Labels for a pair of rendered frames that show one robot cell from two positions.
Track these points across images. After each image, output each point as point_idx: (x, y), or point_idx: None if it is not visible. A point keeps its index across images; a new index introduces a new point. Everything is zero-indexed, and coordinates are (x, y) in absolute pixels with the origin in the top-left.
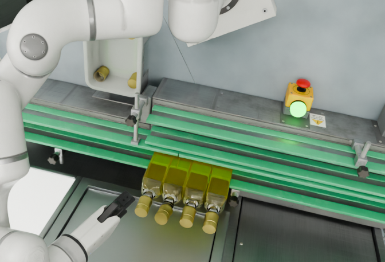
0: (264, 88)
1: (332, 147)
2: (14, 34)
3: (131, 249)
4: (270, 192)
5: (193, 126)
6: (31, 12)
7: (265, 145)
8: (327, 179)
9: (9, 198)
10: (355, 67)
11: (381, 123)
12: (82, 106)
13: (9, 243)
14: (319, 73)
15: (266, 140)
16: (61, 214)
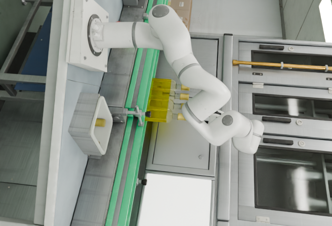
0: (108, 48)
1: None
2: (228, 91)
3: (190, 131)
4: (154, 66)
5: (143, 84)
6: (219, 82)
7: (152, 53)
8: None
9: (170, 205)
10: None
11: (130, 2)
12: (113, 161)
13: (258, 128)
14: (110, 15)
15: (147, 52)
16: (177, 171)
